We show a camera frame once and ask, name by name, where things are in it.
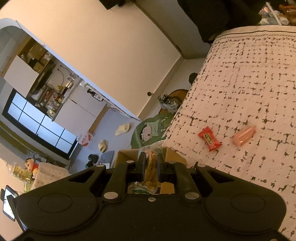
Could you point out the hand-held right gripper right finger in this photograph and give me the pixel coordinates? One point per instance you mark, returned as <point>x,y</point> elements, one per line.
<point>161,163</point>

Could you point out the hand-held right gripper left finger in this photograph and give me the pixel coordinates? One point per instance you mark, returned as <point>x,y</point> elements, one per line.
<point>141,163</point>

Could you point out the clear packet of yellow snack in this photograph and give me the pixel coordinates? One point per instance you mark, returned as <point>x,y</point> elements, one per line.
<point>151,169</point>

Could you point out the brown cardboard box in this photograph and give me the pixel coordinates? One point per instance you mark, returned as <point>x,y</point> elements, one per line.
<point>172,157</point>

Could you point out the dark green snack packet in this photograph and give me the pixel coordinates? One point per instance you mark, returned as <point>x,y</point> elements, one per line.
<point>136,188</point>

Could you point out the green cartoon floor mat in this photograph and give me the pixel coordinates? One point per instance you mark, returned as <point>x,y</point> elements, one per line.
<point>150,129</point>

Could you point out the cream slipper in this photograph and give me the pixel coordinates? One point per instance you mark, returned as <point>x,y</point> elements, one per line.
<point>123,129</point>
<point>102,146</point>

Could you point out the black shoes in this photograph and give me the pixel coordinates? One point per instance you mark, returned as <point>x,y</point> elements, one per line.
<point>92,161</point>

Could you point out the red candy packet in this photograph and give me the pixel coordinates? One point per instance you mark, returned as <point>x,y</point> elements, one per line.
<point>209,139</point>

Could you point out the red and white plastic bag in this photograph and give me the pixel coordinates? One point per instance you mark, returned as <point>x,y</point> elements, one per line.
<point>85,139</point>

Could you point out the white kitchen base cabinet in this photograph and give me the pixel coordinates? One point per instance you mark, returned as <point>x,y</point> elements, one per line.
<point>81,109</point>

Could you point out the pink translucent snack packet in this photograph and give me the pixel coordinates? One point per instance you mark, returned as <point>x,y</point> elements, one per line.
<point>243,136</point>

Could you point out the dotted cream cloth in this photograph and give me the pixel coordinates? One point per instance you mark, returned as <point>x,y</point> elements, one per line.
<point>50,175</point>

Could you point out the black framed window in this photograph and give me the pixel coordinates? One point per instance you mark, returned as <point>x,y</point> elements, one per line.
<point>39,125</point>

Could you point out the cartoon plush toy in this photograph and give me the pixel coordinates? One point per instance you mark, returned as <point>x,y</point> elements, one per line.
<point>32,166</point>

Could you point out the smartphone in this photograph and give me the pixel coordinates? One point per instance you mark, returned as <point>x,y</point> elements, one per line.
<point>9,202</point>

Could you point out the pile of black coats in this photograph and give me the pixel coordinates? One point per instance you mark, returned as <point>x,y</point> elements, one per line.
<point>219,16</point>

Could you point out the white wall cabinet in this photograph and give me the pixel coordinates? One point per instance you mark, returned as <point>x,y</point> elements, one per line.
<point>20,76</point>

